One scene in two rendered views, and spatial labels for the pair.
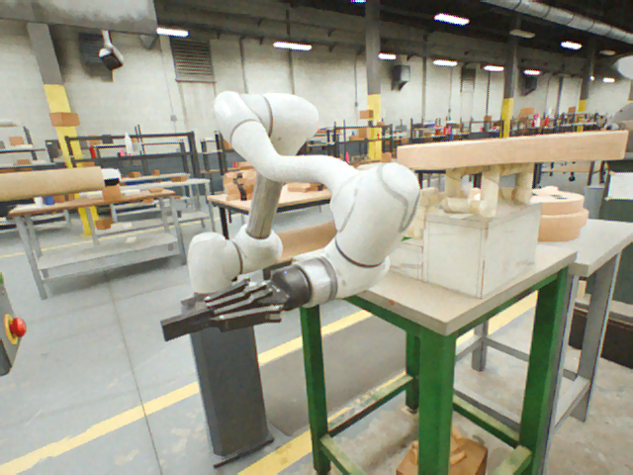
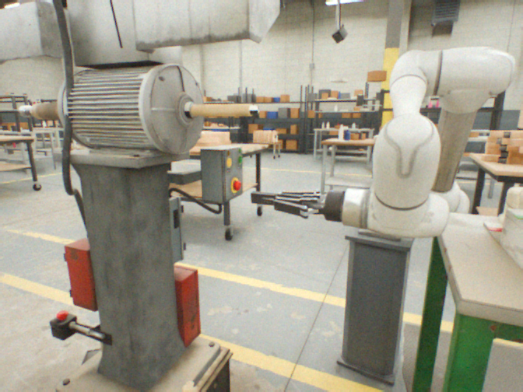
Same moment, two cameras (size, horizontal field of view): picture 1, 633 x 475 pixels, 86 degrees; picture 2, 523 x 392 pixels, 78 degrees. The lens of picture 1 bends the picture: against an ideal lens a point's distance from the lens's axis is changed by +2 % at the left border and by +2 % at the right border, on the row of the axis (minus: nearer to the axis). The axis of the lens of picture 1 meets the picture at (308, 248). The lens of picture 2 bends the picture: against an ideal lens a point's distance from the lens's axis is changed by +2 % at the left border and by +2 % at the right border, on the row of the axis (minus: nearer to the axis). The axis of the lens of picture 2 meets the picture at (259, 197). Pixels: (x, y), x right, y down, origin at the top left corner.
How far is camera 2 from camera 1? 0.47 m
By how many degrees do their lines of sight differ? 54
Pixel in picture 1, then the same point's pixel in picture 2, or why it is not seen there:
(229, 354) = (373, 281)
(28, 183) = (222, 109)
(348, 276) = (377, 211)
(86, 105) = not seen: hidden behind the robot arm
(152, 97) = not seen: hidden behind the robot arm
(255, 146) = (398, 98)
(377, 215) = (377, 156)
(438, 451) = not seen: outside the picture
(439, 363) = (455, 345)
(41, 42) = (394, 14)
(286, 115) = (458, 68)
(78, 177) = (239, 108)
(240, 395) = (373, 322)
